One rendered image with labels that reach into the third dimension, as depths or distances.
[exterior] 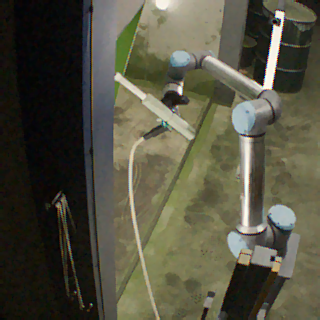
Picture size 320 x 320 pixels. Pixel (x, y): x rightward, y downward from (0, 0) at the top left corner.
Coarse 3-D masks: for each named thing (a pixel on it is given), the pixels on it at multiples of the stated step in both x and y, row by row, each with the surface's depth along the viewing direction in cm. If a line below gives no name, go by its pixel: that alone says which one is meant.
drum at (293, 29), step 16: (288, 0) 447; (288, 32) 417; (304, 32) 416; (288, 48) 428; (304, 48) 431; (256, 64) 469; (288, 64) 440; (304, 64) 447; (256, 80) 475; (288, 80) 452
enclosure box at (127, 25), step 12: (120, 0) 213; (132, 0) 216; (144, 0) 219; (120, 12) 203; (132, 12) 206; (120, 24) 195; (132, 24) 236; (120, 36) 242; (132, 36) 241; (120, 48) 247; (120, 60) 252; (120, 72) 257; (120, 84) 260
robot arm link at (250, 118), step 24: (240, 120) 188; (264, 120) 187; (240, 144) 195; (264, 144) 193; (240, 168) 200; (264, 168) 198; (240, 192) 206; (264, 192) 203; (240, 216) 210; (240, 240) 209; (264, 240) 212
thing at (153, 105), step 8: (120, 80) 201; (128, 88) 205; (136, 88) 206; (144, 96) 208; (152, 96) 210; (144, 104) 210; (152, 104) 209; (160, 104) 213; (160, 112) 212; (168, 112) 215; (168, 120) 217; (176, 120) 217; (160, 128) 222; (168, 128) 221; (176, 128) 219; (184, 128) 220; (192, 128) 221; (144, 136) 229; (152, 136) 228; (184, 136) 224; (192, 136) 223
